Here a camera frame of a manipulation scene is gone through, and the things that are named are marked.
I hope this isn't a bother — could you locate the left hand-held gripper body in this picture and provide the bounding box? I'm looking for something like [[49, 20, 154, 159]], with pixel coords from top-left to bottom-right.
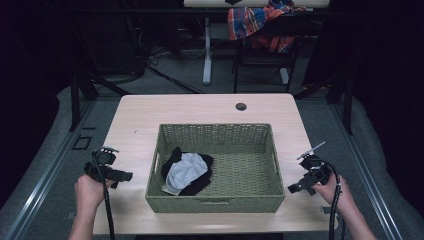
[[83, 145, 125, 184]]

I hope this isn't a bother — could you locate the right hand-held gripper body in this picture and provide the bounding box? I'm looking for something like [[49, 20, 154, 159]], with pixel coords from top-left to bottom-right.
[[296, 141, 333, 185]]

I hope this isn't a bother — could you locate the green woven basket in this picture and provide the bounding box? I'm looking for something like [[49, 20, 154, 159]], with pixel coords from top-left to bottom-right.
[[144, 123, 287, 215]]

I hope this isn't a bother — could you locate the light grey cloth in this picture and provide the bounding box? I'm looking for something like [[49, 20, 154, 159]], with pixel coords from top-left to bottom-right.
[[161, 152, 210, 196]]

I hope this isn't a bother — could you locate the black cloth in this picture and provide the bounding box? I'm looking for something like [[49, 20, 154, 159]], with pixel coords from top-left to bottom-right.
[[161, 146, 215, 197]]

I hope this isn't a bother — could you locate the person's right hand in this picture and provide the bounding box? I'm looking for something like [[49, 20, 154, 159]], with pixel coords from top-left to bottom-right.
[[311, 173, 357, 215]]

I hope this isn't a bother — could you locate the person's left hand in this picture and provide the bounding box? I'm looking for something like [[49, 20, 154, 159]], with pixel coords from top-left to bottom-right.
[[73, 173, 117, 218]]

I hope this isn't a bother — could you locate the black metal stand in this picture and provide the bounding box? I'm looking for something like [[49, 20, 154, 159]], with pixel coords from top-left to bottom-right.
[[292, 70, 355, 136], [68, 69, 132, 133]]

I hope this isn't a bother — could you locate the black chair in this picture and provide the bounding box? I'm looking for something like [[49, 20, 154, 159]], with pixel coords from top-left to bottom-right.
[[231, 14, 303, 95]]

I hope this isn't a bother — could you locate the white desk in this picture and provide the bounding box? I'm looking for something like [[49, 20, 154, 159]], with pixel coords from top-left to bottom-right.
[[183, 0, 332, 86]]

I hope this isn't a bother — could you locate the plaid cloth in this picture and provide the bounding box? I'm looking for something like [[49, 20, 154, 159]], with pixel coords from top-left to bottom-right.
[[227, 0, 307, 53]]

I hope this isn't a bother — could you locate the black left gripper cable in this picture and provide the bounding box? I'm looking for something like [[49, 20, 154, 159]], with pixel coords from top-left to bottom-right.
[[91, 151, 117, 240]]

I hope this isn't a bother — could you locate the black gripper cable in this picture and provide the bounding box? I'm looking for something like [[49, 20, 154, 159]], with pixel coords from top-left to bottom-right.
[[91, 151, 117, 240], [318, 160, 344, 240]]

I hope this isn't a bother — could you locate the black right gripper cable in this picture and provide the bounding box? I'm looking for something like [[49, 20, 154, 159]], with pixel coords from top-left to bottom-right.
[[318, 160, 344, 240]]

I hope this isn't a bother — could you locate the bundle of floor cables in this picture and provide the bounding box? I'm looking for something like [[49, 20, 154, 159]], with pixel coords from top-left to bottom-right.
[[124, 16, 208, 95]]

